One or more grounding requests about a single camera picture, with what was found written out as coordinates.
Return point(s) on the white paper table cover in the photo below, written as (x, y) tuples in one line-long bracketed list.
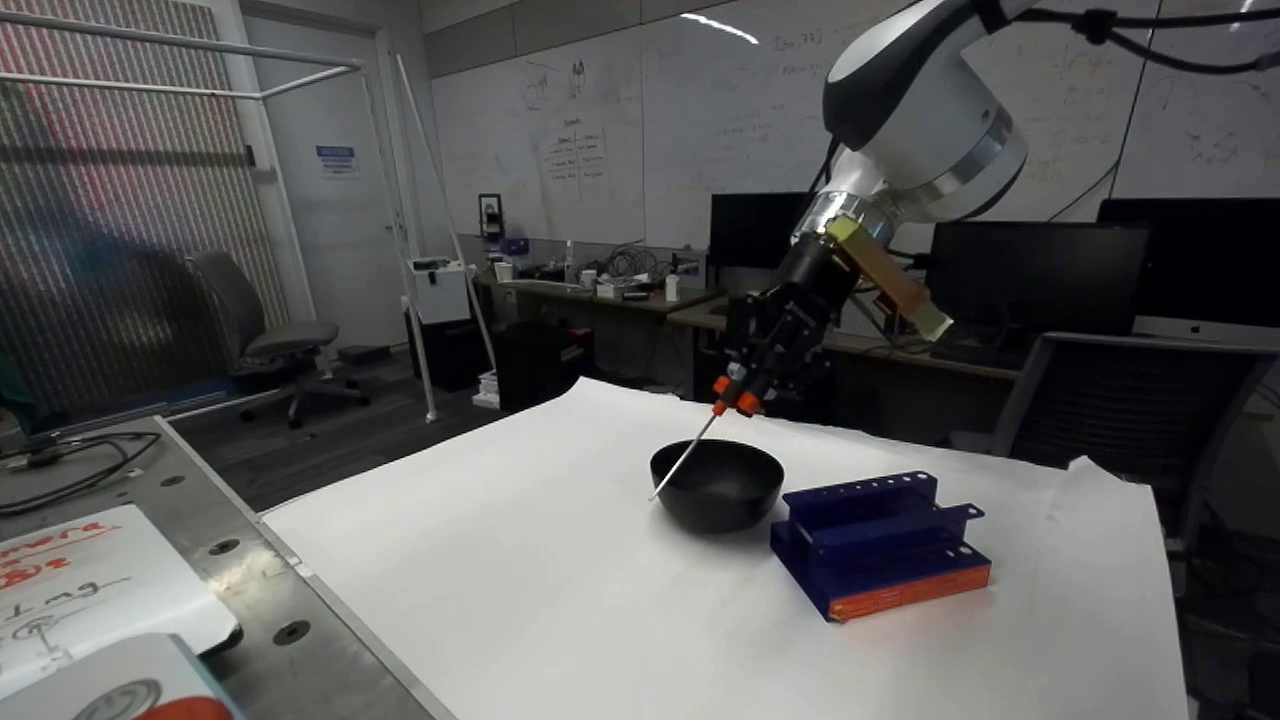
[(531, 574)]

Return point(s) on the white printed paper sheet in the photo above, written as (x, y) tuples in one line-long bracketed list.
[(88, 580)]

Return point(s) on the black mesh office chair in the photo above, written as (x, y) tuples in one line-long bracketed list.
[(1145, 410)]

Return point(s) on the grey office chair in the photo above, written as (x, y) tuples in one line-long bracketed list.
[(270, 356)]

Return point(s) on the wooden desk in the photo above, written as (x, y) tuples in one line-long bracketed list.
[(709, 315)]

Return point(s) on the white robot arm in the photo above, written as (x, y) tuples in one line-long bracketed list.
[(915, 136)]

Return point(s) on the grey metal mounting plate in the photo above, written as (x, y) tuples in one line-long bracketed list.
[(295, 652)]

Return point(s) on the red-handled screwdriver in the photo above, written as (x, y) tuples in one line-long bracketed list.
[(727, 397)]

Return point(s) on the blue tool rack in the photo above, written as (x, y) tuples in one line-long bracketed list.
[(875, 547)]

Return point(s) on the black computer monitor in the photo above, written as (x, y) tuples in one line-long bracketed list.
[(1038, 279)]

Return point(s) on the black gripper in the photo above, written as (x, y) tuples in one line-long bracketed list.
[(773, 337)]

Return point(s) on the black bowl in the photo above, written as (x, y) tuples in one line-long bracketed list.
[(719, 491)]

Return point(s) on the white pipe frame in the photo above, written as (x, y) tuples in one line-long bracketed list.
[(346, 155)]

